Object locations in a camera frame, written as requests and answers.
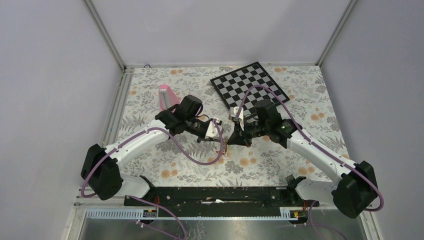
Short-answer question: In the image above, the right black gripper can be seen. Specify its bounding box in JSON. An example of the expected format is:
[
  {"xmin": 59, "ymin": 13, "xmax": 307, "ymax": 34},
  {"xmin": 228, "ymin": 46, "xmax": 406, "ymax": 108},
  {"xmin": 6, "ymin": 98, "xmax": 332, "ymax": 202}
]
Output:
[{"xmin": 227, "ymin": 117, "xmax": 270, "ymax": 148}]

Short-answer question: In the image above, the red tag key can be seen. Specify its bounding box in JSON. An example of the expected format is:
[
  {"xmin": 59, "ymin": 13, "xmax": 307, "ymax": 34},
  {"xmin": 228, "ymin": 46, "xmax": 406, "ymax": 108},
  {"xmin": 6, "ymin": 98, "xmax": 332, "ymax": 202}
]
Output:
[{"xmin": 223, "ymin": 143, "xmax": 230, "ymax": 157}]

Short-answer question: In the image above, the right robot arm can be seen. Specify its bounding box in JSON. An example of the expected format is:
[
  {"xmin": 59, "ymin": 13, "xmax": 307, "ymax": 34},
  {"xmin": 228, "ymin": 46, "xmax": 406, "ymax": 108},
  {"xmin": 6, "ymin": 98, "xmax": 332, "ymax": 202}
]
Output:
[{"xmin": 227, "ymin": 99, "xmax": 378, "ymax": 219}]

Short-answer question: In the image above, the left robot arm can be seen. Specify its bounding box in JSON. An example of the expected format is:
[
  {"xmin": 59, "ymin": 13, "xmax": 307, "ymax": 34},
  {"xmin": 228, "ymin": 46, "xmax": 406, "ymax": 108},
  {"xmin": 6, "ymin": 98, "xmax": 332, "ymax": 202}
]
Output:
[{"xmin": 80, "ymin": 95, "xmax": 225, "ymax": 206}]

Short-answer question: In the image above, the floral table mat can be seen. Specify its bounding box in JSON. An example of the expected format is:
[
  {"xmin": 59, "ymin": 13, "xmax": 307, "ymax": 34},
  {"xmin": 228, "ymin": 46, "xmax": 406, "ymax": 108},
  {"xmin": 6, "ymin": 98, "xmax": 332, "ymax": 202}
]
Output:
[{"xmin": 117, "ymin": 66, "xmax": 348, "ymax": 187}]

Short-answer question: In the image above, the black grey checkerboard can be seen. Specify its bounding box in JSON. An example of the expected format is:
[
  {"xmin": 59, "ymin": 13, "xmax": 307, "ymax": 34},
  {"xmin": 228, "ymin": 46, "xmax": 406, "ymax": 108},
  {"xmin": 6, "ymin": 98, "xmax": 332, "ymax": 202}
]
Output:
[{"xmin": 209, "ymin": 61, "xmax": 291, "ymax": 117}]

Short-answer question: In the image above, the pink plastic box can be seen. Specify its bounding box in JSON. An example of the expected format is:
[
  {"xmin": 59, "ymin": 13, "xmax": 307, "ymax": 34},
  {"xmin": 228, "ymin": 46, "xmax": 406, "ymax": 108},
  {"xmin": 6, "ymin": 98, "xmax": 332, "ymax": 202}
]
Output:
[{"xmin": 158, "ymin": 84, "xmax": 180, "ymax": 111}]

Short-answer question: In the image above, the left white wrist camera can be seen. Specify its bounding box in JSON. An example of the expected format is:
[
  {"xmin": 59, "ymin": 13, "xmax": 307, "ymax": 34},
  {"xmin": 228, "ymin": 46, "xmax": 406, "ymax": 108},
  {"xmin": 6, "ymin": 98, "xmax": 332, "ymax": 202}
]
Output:
[{"xmin": 204, "ymin": 118, "xmax": 222, "ymax": 139}]

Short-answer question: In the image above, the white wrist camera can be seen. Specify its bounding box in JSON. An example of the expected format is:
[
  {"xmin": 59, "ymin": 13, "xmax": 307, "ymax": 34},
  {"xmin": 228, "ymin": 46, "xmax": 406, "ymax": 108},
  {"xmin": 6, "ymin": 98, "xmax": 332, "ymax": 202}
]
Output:
[
  {"xmin": 204, "ymin": 118, "xmax": 222, "ymax": 139},
  {"xmin": 228, "ymin": 106, "xmax": 245, "ymax": 130}
]

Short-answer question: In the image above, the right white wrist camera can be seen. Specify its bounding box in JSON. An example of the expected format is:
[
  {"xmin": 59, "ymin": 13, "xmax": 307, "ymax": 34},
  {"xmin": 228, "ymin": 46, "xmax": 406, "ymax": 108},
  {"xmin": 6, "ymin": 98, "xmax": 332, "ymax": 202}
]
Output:
[{"xmin": 228, "ymin": 106, "xmax": 245, "ymax": 130}]

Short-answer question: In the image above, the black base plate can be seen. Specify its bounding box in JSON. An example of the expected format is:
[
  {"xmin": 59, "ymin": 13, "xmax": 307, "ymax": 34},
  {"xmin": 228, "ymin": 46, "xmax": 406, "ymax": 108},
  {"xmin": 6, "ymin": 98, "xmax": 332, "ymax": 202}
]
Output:
[{"xmin": 142, "ymin": 186, "xmax": 312, "ymax": 218}]

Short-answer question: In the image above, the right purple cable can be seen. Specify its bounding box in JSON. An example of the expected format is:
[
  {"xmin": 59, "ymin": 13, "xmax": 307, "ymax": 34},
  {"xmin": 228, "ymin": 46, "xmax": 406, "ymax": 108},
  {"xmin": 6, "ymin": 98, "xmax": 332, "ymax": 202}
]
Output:
[{"xmin": 235, "ymin": 85, "xmax": 385, "ymax": 240}]

